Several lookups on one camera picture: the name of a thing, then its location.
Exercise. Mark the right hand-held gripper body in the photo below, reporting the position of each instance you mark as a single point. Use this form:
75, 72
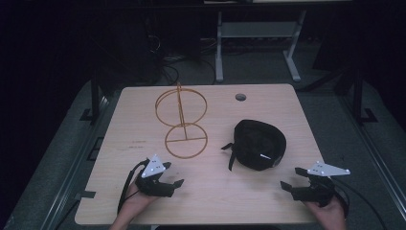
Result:
319, 191

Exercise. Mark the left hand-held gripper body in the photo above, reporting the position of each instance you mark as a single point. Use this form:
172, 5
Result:
153, 167

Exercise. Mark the black cap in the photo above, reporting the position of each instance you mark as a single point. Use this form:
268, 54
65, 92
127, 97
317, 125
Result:
258, 143

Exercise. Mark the person's right hand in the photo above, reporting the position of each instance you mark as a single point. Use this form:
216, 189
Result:
330, 217

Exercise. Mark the person's left hand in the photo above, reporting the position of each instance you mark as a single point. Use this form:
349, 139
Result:
135, 204

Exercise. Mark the grey tape strip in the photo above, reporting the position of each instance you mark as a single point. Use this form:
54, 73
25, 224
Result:
85, 194

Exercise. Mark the grey metal stand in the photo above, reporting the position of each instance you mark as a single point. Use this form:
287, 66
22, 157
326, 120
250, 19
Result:
255, 30

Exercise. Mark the aluminium frame rail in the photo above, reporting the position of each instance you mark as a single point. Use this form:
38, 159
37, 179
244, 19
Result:
79, 156
376, 153

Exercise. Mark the black metal post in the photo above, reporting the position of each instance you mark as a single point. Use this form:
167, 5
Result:
94, 99
358, 96

